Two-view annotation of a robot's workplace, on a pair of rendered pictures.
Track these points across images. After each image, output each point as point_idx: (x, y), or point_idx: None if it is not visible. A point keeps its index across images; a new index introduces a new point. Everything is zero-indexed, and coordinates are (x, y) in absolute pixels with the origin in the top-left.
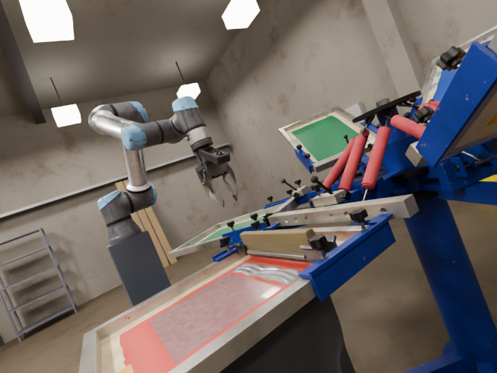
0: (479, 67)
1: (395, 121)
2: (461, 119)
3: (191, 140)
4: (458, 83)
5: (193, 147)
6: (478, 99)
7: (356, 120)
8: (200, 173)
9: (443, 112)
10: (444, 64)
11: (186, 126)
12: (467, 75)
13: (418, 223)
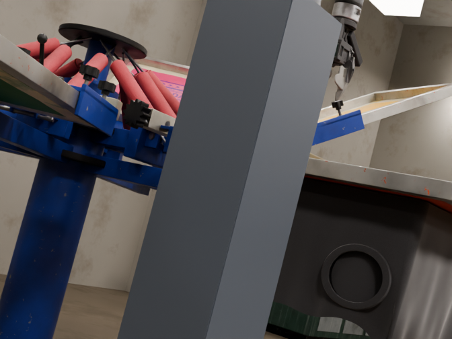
0: (356, 121)
1: (155, 77)
2: (333, 136)
3: (358, 19)
4: (344, 119)
5: (356, 25)
6: (348, 132)
7: (118, 38)
8: (343, 50)
9: (326, 126)
10: (340, 105)
11: (362, 3)
12: (350, 119)
13: (82, 202)
